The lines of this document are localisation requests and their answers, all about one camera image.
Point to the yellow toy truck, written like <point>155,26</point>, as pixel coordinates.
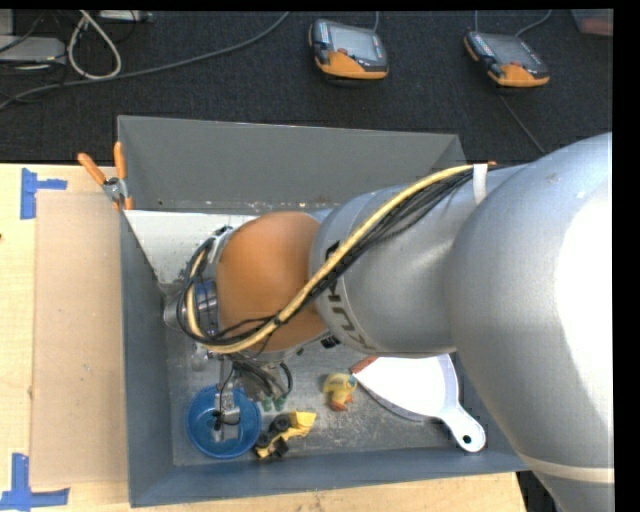
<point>295,422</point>

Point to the grey metal bin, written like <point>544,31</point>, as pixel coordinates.
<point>145,350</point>

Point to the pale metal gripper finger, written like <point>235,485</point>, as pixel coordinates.
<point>232,417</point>
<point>220,400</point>

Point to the blue bowl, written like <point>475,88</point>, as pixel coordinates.
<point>202,425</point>

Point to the white plastic dustpan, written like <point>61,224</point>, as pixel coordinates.
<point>415,387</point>

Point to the brown cardboard board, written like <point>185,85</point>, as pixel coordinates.
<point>75,325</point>

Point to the red-brown flat block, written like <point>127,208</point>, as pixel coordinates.
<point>364,364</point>

